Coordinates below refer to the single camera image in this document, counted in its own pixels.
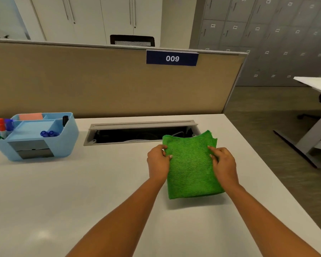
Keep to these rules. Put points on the person's right hand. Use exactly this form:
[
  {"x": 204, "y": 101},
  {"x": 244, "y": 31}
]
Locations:
[{"x": 226, "y": 168}]

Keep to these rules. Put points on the person's left hand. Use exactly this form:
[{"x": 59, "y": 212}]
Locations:
[{"x": 157, "y": 164}]

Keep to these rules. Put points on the person's left thumb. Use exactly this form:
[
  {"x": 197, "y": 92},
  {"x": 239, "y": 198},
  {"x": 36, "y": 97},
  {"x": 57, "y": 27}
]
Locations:
[{"x": 167, "y": 156}]

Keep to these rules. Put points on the person's right thumb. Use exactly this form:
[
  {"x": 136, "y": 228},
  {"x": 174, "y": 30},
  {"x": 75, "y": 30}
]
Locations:
[{"x": 214, "y": 159}]

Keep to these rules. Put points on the green microfibre cloth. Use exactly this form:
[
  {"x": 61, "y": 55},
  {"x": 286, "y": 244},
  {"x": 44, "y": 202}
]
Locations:
[{"x": 191, "y": 171}]

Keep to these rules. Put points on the person's left forearm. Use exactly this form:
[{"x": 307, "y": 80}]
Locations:
[{"x": 123, "y": 219}]

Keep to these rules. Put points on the person's right forearm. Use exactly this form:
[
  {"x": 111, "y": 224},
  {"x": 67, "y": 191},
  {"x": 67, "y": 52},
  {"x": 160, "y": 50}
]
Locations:
[{"x": 267, "y": 222}]

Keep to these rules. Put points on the dark blue number sign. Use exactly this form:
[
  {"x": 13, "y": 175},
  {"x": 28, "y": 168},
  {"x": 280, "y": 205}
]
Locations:
[{"x": 172, "y": 58}]

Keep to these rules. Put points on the beige desk partition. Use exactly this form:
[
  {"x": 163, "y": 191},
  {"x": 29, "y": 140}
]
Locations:
[{"x": 96, "y": 85}]

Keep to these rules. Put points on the white desk with grey legs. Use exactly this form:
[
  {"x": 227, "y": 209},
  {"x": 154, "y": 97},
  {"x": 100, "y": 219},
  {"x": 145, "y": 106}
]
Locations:
[{"x": 314, "y": 136}]

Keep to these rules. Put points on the light blue desk organizer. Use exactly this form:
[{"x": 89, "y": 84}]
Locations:
[{"x": 65, "y": 139}]

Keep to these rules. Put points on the black marker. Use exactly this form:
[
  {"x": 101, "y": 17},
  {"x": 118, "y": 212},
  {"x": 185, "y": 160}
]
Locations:
[{"x": 65, "y": 120}]

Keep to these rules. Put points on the blue pen caps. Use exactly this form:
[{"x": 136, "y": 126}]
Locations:
[{"x": 49, "y": 133}]

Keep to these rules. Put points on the black mesh office chair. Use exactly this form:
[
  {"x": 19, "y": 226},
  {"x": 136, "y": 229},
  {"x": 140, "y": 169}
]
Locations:
[{"x": 132, "y": 40}]

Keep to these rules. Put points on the pink eraser sponge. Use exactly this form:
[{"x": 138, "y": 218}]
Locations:
[{"x": 30, "y": 116}]

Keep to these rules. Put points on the white storage cabinets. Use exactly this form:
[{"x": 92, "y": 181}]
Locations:
[{"x": 96, "y": 18}]

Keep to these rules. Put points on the blue marker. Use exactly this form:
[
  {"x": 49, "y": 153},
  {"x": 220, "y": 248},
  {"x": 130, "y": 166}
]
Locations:
[{"x": 9, "y": 124}]

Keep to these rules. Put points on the red marker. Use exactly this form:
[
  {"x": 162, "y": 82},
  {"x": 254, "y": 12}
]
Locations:
[{"x": 1, "y": 127}]

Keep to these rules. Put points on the grey locker wall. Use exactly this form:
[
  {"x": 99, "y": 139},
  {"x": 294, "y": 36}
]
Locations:
[{"x": 270, "y": 37}]

